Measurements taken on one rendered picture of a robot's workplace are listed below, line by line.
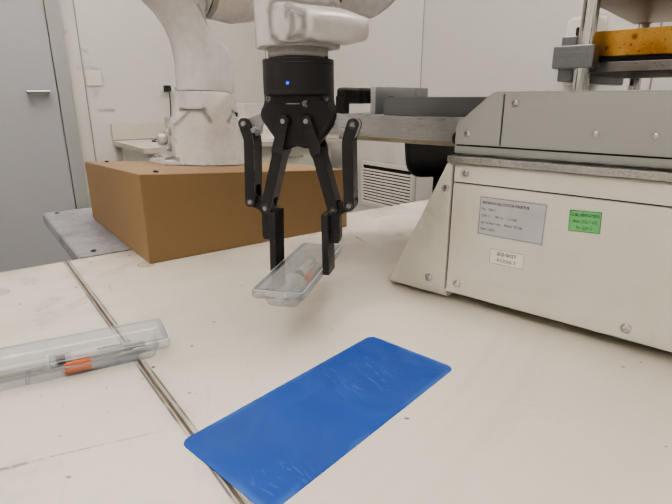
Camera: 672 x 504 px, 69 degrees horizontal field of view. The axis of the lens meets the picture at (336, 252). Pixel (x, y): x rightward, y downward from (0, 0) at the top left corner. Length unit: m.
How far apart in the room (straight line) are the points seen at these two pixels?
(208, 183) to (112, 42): 2.63
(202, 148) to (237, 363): 0.58
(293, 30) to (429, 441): 0.37
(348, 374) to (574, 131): 0.32
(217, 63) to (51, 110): 2.34
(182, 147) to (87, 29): 2.41
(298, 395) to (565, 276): 0.31
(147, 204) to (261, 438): 0.48
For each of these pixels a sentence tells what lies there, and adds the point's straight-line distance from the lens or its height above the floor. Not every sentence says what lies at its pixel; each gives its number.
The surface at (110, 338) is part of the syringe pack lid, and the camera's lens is 0.53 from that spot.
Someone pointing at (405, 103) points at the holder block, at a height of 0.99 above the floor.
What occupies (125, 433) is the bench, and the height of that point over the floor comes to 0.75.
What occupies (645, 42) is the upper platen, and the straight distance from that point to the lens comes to 0.61.
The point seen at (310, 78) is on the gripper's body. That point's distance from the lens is 0.52.
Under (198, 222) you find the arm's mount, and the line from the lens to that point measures 0.82.
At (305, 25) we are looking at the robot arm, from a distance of 0.48.
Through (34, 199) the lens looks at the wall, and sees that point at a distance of 3.32.
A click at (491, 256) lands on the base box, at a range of 0.59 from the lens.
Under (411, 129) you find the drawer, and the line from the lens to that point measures 0.70.
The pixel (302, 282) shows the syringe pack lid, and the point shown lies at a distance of 0.52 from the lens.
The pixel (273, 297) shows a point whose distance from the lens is 0.50.
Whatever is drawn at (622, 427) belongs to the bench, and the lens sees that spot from 0.46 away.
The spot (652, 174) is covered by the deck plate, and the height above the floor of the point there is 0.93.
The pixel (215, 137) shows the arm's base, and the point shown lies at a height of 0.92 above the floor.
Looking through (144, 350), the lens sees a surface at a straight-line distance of 0.51.
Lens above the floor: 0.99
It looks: 17 degrees down
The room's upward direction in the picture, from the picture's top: straight up
